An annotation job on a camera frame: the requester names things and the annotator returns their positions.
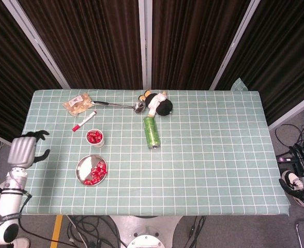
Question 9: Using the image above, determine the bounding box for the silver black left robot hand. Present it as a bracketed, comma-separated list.
[7, 130, 51, 169]

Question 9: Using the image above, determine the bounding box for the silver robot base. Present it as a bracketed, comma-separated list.
[108, 215, 184, 248]

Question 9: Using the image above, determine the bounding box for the round steel plate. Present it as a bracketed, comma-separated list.
[75, 154, 108, 186]

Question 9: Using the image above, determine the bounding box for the white paper cup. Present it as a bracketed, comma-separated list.
[86, 129, 105, 149]

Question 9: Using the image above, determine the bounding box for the red marker pen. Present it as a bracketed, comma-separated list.
[72, 111, 98, 132]

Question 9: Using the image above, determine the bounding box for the clear snack bag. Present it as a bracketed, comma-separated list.
[63, 92, 93, 117]

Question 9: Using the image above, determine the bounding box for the yellow floor tape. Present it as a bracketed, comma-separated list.
[50, 215, 64, 248]

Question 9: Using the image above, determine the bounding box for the dark brown curtain panel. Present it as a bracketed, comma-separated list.
[17, 0, 144, 90]
[0, 0, 64, 147]
[151, 0, 251, 90]
[215, 0, 304, 126]

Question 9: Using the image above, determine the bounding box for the steel ladle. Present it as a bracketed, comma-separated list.
[89, 100, 146, 114]

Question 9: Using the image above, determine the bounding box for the green drink can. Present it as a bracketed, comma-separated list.
[143, 116, 161, 150]

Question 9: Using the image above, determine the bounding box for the black white plush toy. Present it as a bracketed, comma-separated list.
[138, 89, 174, 117]

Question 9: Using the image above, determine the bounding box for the green checked tablecloth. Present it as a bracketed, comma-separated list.
[1, 77, 291, 217]

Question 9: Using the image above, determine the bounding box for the black white sneaker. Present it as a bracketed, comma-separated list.
[279, 169, 304, 208]

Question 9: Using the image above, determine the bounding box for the white partition rail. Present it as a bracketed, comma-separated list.
[268, 89, 304, 131]
[0, 130, 20, 150]

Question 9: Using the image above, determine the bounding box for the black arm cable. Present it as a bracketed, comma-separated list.
[17, 192, 75, 246]

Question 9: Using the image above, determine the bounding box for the white partition post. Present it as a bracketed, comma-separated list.
[1, 0, 71, 90]
[138, 0, 153, 90]
[209, 0, 262, 90]

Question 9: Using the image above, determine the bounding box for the black cable with connector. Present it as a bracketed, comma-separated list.
[185, 215, 207, 248]

